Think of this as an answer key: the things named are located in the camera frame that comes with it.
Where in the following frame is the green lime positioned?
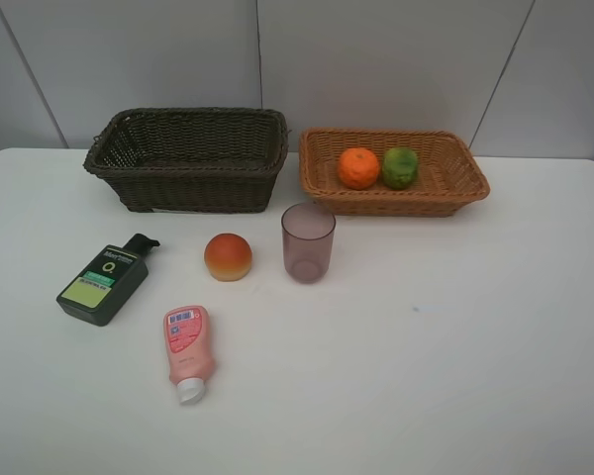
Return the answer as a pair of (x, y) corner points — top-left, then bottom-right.
(381, 147), (419, 190)

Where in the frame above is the tan wicker basket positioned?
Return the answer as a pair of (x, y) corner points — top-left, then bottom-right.
(299, 128), (490, 217)

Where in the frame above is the pink lotion bottle white cap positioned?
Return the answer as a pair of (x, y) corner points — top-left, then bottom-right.
(163, 306), (215, 405)

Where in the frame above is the dark green pump bottle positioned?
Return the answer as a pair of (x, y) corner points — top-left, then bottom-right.
(56, 234), (160, 327)

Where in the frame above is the purple translucent plastic cup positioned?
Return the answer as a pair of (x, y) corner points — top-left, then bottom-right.
(281, 203), (337, 284)

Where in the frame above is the dark brown wicker basket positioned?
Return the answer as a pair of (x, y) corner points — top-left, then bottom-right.
(84, 107), (289, 214)

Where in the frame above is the orange mandarin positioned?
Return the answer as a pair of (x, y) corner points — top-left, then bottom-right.
(337, 147), (380, 190)

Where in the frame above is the red orange round bun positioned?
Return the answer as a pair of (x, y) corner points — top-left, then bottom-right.
(204, 234), (252, 282)

